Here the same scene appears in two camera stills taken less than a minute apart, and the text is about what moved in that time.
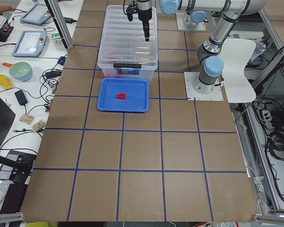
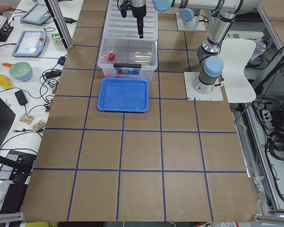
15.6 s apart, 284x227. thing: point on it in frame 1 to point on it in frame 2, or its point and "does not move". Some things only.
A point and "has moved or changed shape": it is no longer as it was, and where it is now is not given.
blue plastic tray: x=137 y=91 does not move
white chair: x=235 y=53 does not move
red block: x=121 y=96 to x=111 y=56
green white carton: x=57 y=39 does not move
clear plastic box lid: x=124 y=40 has moved or changed shape
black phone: x=21 y=97 does not move
